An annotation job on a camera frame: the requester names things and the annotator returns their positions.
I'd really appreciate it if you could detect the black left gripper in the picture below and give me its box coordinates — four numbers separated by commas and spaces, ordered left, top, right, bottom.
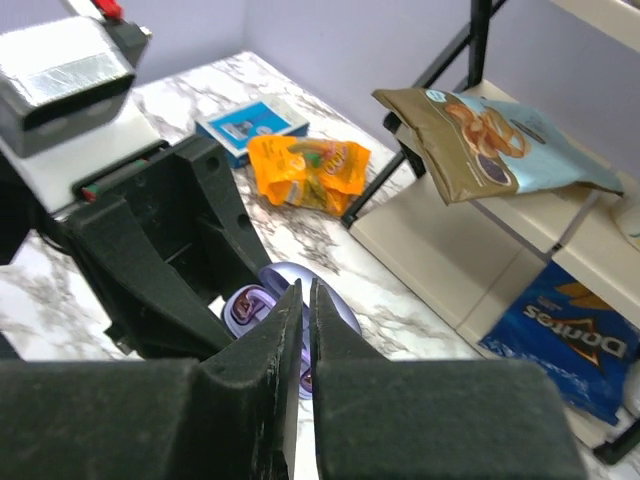
58, 135, 270, 358

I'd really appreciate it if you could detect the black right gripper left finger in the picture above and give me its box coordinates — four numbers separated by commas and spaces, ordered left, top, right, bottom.
1, 285, 303, 479

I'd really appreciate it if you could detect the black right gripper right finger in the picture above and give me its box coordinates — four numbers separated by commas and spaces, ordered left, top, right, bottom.
309, 282, 587, 479

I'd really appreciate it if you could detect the purple earbud one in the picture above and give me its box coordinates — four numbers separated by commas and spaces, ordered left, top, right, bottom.
223, 285, 276, 326
300, 368, 313, 395

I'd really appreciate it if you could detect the purple earbud charging case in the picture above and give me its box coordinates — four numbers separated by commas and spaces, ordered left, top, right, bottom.
219, 261, 364, 401

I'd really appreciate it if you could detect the blue razor box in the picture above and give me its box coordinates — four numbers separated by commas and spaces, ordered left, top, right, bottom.
195, 94, 310, 169

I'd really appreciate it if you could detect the orange snack bag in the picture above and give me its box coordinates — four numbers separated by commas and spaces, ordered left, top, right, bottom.
248, 135, 371, 216

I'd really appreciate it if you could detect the blue Doritos bag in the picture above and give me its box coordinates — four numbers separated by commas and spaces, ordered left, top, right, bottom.
479, 262, 639, 426

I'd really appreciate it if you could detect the teal gold chip bag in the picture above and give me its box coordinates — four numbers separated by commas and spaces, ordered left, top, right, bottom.
373, 88, 623, 204

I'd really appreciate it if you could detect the white mug on shelf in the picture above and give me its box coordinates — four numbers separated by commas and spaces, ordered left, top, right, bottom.
610, 192, 640, 251

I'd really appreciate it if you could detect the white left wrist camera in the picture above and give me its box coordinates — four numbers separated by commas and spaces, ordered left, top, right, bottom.
1, 1, 160, 213

